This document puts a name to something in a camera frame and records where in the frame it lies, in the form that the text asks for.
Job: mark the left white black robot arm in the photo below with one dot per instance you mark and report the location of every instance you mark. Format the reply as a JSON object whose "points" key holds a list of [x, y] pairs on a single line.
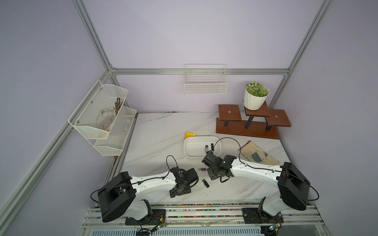
{"points": [[126, 196]]}

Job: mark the brown wooden stepped stand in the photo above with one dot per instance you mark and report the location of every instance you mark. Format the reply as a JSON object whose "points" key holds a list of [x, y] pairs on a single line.
{"points": [[261, 123]]}

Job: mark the yellow object behind tray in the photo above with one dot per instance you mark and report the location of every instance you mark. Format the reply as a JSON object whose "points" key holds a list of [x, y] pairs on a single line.
{"points": [[189, 134]]}

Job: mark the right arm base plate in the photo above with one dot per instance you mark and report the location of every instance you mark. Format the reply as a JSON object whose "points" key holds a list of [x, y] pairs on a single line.
{"points": [[256, 216]]}

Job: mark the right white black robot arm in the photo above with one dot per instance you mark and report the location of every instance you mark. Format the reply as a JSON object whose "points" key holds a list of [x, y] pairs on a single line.
{"points": [[293, 187]]}

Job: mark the white mesh two-tier shelf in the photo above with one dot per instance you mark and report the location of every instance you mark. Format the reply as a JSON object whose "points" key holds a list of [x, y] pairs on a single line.
{"points": [[83, 120]]}

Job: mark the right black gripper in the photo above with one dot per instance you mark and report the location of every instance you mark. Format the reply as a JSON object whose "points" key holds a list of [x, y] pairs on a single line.
{"points": [[211, 174]]}

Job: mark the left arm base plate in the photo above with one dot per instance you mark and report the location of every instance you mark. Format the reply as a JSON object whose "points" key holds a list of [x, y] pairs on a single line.
{"points": [[153, 218]]}

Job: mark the white storage box tray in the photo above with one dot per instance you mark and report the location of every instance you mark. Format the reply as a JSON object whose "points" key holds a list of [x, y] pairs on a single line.
{"points": [[194, 147]]}

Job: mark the white pot green plant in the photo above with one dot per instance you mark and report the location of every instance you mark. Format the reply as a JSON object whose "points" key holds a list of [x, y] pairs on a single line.
{"points": [[255, 95]]}

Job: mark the clear bag in shelf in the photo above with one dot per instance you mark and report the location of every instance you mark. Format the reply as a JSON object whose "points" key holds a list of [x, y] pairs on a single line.
{"points": [[105, 118]]}

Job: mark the white wire wall basket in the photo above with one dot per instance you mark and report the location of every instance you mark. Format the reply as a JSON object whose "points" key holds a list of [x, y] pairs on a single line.
{"points": [[205, 79]]}

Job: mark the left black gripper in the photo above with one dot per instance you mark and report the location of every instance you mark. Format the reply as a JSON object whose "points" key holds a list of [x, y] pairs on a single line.
{"points": [[187, 189]]}

